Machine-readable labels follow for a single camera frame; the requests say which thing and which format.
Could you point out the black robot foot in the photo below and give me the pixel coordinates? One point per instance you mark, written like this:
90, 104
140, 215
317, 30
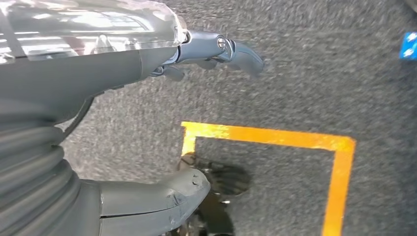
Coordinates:
228, 179

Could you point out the yellow floor tape square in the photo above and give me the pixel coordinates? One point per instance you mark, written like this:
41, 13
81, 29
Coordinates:
277, 136

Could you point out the large blue metal shelf rack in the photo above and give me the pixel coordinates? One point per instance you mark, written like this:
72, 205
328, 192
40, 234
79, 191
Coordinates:
409, 45

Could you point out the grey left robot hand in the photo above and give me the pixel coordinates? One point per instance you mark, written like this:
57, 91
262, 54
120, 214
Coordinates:
65, 71

